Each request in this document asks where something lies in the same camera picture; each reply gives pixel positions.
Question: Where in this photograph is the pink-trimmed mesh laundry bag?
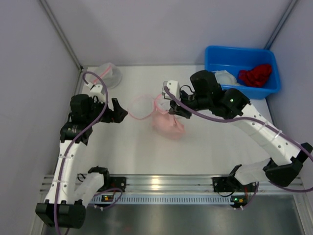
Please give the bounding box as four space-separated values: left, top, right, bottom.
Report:
94 63 122 89

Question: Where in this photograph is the pink bra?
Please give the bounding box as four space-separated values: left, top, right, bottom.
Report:
151 111 185 140

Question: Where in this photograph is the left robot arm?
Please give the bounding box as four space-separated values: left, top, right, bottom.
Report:
35 94 128 234

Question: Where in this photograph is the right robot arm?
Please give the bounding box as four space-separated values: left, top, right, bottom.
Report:
162 70 313 192

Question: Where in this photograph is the white bra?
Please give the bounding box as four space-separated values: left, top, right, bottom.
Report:
212 70 240 86

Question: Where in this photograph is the red bra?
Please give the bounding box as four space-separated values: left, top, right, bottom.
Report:
238 64 272 88

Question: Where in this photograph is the blue plastic bin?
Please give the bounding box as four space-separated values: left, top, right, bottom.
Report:
205 46 281 99

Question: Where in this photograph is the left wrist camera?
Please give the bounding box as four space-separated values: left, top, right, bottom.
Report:
86 83 104 97

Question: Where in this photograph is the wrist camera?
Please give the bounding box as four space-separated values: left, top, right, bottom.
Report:
161 80 180 100
86 83 104 97

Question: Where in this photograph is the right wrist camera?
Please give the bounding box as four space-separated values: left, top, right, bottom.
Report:
161 80 180 100

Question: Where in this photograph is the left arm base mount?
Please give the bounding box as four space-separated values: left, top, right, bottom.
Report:
76 173 127 192

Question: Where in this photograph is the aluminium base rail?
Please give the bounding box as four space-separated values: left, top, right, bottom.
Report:
40 174 304 195

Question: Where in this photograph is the slotted cable duct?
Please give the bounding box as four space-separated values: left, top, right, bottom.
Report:
90 194 247 205

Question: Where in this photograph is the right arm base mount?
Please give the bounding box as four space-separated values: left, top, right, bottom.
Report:
212 176 257 193

